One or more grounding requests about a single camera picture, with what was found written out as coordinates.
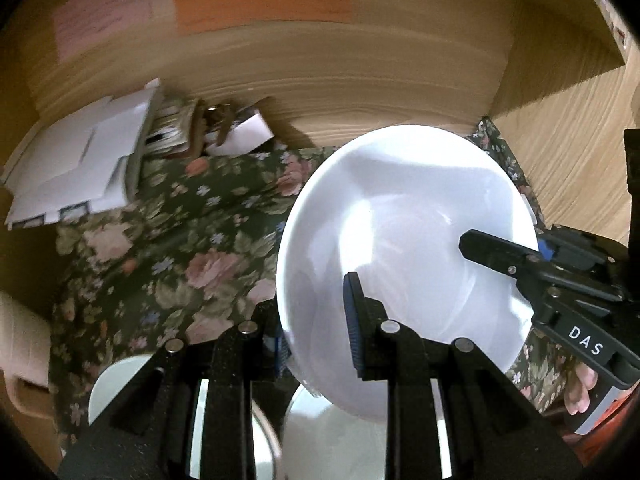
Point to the stack of white papers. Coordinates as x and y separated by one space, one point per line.
85 160

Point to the white folded card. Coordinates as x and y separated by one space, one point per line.
245 135

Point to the orange sticky note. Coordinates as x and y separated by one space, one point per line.
260 2

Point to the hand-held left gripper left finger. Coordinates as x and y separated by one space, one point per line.
281 357

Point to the white plate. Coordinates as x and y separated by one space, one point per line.
325 440

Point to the dark green floral tablecloth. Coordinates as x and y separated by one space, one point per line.
165 270

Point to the pink sticky note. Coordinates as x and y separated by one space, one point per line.
100 20

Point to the stack of thin booklets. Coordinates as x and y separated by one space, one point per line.
167 130

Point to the pale pink bowl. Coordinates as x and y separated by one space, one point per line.
400 240

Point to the beige cylinder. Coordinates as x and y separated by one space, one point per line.
20 340

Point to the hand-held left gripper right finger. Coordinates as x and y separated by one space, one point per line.
352 330

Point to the orange cloth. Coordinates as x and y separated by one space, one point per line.
615 410

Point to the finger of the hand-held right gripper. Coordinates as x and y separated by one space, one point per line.
546 250
492 254

